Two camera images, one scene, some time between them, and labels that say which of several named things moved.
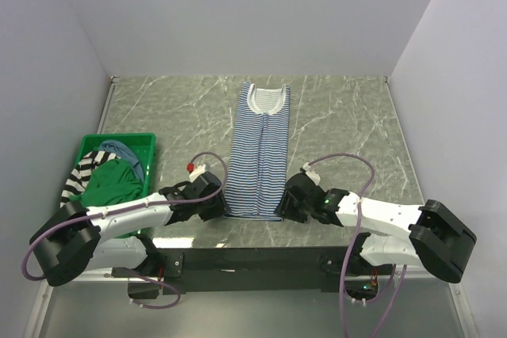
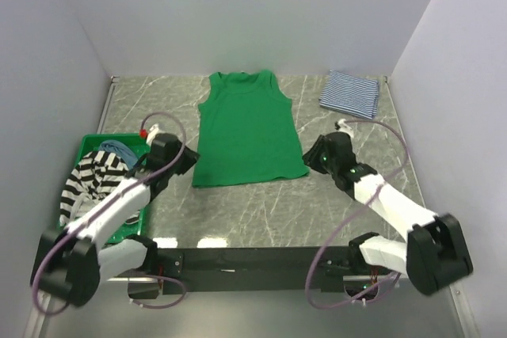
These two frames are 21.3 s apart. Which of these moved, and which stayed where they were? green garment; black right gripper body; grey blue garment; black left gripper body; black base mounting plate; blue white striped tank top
Moved: black right gripper body; green garment; blue white striped tank top; black left gripper body
Stayed: black base mounting plate; grey blue garment
